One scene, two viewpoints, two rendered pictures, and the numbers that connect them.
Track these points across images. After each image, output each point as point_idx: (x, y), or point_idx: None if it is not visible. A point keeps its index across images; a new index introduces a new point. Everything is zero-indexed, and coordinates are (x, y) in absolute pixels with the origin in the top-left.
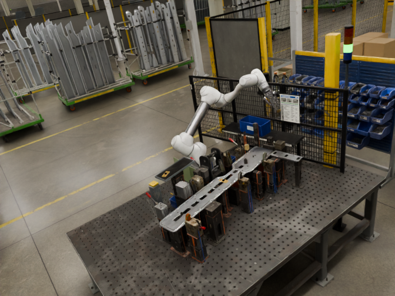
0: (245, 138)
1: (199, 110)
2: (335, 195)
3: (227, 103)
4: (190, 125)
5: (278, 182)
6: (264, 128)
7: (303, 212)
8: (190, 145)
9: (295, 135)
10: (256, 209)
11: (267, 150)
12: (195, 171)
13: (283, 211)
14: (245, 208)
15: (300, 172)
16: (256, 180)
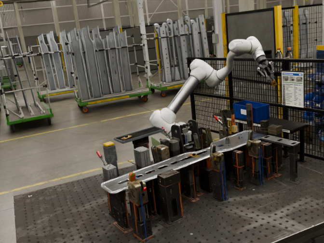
0: (234, 118)
1: (186, 85)
2: None
3: (220, 81)
4: (174, 100)
5: (267, 173)
6: (261, 113)
7: (290, 208)
8: (170, 122)
9: (297, 123)
10: (232, 198)
11: (259, 134)
12: (162, 141)
13: (265, 203)
14: (217, 193)
15: (296, 163)
16: (236, 161)
